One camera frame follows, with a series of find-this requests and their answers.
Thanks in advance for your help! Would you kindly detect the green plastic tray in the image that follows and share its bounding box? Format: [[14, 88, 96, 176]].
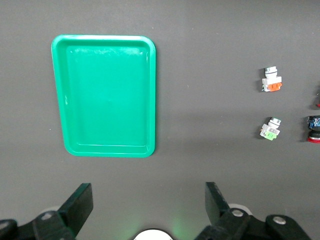
[[50, 34, 157, 159]]

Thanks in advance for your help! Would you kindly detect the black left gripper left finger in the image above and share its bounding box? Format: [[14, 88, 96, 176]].
[[0, 182, 94, 240]]

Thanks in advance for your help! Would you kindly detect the white button switch green tab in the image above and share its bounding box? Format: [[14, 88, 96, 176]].
[[258, 116, 282, 141]]

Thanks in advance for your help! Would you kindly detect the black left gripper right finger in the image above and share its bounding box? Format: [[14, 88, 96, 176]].
[[194, 181, 312, 240]]

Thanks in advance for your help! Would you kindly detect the white button switch orange tab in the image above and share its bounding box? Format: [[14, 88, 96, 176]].
[[260, 65, 283, 93]]

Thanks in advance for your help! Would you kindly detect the red button black switch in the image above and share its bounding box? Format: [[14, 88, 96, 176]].
[[305, 115, 320, 144], [312, 85, 320, 109]]

